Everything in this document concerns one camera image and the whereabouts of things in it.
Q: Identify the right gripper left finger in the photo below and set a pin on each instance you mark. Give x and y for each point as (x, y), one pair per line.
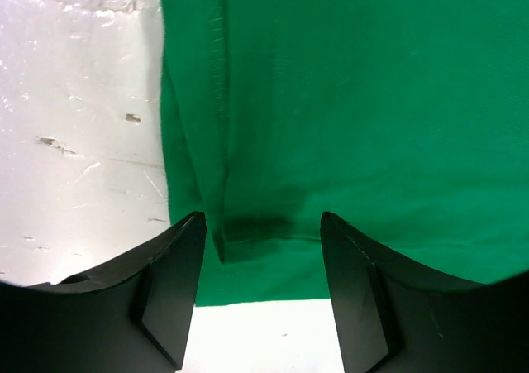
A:
(129, 314)

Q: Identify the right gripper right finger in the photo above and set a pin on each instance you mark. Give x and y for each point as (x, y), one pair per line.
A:
(394, 314)

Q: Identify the green t shirt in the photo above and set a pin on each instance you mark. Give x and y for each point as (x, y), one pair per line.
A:
(407, 118)

